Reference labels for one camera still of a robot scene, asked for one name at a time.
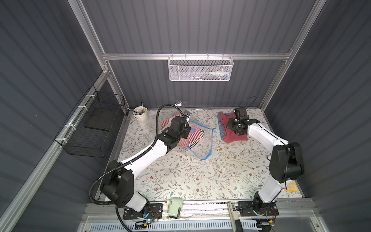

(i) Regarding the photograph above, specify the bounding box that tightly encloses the white wire basket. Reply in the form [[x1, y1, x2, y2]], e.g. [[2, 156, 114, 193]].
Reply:
[[167, 57, 234, 82]]

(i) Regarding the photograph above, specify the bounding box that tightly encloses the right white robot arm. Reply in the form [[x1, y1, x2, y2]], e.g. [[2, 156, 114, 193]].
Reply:
[[227, 107, 305, 215]]

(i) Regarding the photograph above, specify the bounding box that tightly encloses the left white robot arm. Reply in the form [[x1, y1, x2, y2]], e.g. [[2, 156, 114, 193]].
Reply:
[[100, 116, 191, 218]]

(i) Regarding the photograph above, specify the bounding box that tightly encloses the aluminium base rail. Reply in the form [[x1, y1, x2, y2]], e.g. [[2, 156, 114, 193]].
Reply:
[[77, 198, 327, 232]]

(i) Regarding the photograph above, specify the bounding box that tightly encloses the red ribbed garment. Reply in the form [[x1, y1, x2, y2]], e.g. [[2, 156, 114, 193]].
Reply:
[[221, 112, 248, 144]]

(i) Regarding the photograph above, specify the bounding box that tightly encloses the blue tank top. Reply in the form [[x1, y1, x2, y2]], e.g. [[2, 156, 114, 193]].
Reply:
[[217, 112, 225, 141]]

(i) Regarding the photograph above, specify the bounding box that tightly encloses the yellow calculator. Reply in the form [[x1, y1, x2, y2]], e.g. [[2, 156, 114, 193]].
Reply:
[[284, 180, 299, 192]]

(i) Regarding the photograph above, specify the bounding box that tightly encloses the black corrugated cable conduit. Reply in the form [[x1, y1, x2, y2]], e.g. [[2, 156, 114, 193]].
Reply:
[[88, 103, 187, 206]]

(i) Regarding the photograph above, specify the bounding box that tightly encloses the clear vacuum bag blue zip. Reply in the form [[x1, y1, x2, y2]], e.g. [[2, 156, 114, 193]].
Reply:
[[155, 111, 215, 160]]

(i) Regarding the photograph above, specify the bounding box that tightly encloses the white cup with tools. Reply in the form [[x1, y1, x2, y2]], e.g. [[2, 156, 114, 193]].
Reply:
[[128, 102, 149, 125]]

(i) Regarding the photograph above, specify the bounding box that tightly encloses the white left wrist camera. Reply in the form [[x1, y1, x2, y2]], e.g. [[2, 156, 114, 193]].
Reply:
[[183, 110, 192, 122]]

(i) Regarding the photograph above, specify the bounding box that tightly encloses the black wire basket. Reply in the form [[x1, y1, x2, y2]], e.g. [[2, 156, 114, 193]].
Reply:
[[55, 87, 126, 158]]

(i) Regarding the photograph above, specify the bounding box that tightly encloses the small green white box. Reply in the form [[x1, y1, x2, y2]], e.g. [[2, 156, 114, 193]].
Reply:
[[167, 197, 184, 219]]

